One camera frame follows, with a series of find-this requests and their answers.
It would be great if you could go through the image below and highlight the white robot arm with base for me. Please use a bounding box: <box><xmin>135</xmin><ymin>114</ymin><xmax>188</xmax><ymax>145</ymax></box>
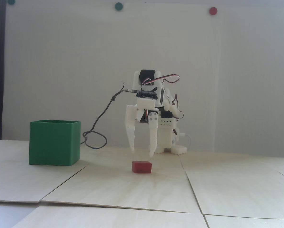
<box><xmin>132</xmin><ymin>69</ymin><xmax>188</xmax><ymax>156</ymax></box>

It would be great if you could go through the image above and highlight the light plywood sheet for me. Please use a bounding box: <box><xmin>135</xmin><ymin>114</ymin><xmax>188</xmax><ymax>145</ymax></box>
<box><xmin>0</xmin><ymin>140</ymin><xmax>88</xmax><ymax>203</ymax></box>
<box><xmin>203</xmin><ymin>214</ymin><xmax>284</xmax><ymax>228</ymax></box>
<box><xmin>12</xmin><ymin>205</ymin><xmax>210</xmax><ymax>228</ymax></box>
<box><xmin>185</xmin><ymin>170</ymin><xmax>284</xmax><ymax>219</ymax></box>
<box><xmin>40</xmin><ymin>165</ymin><xmax>202</xmax><ymax>213</ymax></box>
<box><xmin>179</xmin><ymin>152</ymin><xmax>284</xmax><ymax>177</ymax></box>

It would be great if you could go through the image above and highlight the white base power cable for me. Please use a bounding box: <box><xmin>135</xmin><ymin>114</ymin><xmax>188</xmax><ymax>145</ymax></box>
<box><xmin>182</xmin><ymin>133</ymin><xmax>193</xmax><ymax>153</ymax></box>

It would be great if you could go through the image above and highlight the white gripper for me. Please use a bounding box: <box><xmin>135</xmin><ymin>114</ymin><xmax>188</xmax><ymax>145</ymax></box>
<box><xmin>125</xmin><ymin>99</ymin><xmax>160</xmax><ymax>158</ymax></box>

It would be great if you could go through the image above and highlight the green open plastic box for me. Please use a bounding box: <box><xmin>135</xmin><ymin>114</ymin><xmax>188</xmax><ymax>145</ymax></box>
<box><xmin>29</xmin><ymin>119</ymin><xmax>82</xmax><ymax>166</ymax></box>

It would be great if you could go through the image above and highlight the thin black camera cable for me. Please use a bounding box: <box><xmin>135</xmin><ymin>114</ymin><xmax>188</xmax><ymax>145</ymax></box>
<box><xmin>83</xmin><ymin>82</ymin><xmax>129</xmax><ymax>149</ymax></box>

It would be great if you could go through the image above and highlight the red rectangular block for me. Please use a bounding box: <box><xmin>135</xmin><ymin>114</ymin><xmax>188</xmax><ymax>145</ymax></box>
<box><xmin>132</xmin><ymin>161</ymin><xmax>152</xmax><ymax>174</ymax></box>

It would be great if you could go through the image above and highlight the large white paper sheet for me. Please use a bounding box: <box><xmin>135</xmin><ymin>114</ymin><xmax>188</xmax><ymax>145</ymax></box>
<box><xmin>5</xmin><ymin>2</ymin><xmax>222</xmax><ymax>149</ymax></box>

